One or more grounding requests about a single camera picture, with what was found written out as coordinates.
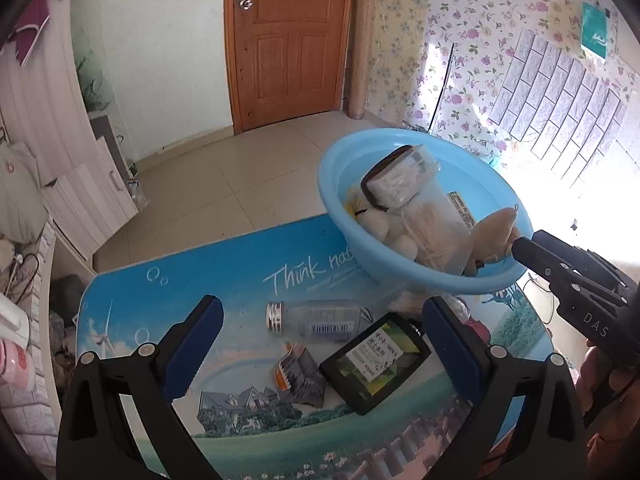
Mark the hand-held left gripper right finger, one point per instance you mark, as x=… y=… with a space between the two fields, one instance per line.
x=450 y=355

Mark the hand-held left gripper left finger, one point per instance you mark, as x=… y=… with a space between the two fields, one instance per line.
x=195 y=345

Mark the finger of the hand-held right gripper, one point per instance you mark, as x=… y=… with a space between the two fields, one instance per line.
x=580 y=260
x=540 y=265

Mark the beige plush toy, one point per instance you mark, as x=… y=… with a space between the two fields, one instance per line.
x=492 y=235

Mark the black bottle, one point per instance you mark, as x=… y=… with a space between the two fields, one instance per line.
x=370 y=365

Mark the clear bag of sticks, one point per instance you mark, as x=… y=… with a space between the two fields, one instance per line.
x=440 y=230

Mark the grey packet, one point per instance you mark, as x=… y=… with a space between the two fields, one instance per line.
x=300 y=375

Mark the blue plastic basin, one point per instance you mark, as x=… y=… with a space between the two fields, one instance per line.
x=380 y=265

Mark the white eggs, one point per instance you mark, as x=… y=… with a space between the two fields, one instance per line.
x=375 y=225

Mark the clear cotton pad box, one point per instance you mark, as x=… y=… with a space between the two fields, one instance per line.
x=400 y=185

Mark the printed desktop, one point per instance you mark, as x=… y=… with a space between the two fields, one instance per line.
x=200 y=280

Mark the person's right hand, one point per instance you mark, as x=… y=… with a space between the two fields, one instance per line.
x=620 y=410

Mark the clear plastic bottle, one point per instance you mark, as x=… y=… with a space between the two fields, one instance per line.
x=320 y=320

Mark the pink water bottle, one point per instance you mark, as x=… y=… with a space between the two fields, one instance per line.
x=15 y=365

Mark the white electric kettle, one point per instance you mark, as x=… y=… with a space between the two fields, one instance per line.
x=10 y=320

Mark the thin black rod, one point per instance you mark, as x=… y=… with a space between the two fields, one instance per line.
x=442 y=87

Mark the white wooden wardrobe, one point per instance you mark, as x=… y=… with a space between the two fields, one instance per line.
x=60 y=125

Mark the brown wooden door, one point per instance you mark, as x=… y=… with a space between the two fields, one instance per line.
x=290 y=60

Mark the maroon towel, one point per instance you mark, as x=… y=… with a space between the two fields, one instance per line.
x=32 y=30

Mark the grey brick wall panel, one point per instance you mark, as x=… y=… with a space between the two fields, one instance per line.
x=550 y=100

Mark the green wall card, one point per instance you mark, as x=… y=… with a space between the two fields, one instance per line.
x=597 y=30

